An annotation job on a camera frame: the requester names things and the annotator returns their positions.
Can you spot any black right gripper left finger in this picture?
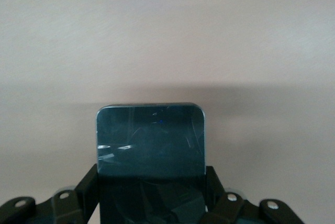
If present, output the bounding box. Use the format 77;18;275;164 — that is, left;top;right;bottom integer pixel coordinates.
51;163;102;224

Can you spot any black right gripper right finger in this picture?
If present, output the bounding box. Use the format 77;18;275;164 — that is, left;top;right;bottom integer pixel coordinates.
205;165;245;224

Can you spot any black smartphone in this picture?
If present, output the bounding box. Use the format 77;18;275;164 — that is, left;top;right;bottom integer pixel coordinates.
95;103;207;224

